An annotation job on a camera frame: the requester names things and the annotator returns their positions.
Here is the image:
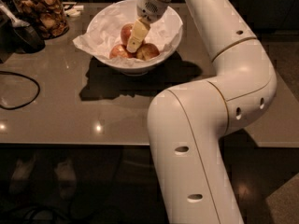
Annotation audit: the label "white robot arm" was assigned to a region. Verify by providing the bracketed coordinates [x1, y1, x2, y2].
[129, 0, 277, 224]

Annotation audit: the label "red apple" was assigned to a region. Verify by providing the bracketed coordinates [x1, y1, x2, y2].
[135, 43, 160, 61]
[109, 44, 135, 59]
[121, 23, 134, 46]

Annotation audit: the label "white ceramic bowl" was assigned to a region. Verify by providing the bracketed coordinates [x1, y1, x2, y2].
[86, 0, 185, 77]

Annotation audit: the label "glass jar of dried chips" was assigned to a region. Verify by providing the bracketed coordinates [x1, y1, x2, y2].
[13, 0, 69, 39]

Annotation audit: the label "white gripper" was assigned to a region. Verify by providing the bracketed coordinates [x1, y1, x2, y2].
[127, 0, 169, 53]

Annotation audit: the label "white paper liner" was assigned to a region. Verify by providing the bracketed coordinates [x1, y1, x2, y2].
[72, 4, 183, 69]

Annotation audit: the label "small white items behind bowl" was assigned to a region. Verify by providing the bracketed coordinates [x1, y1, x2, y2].
[64, 4, 84, 18]

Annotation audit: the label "black cable on table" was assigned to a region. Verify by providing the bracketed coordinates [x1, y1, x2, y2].
[0, 70, 42, 111]

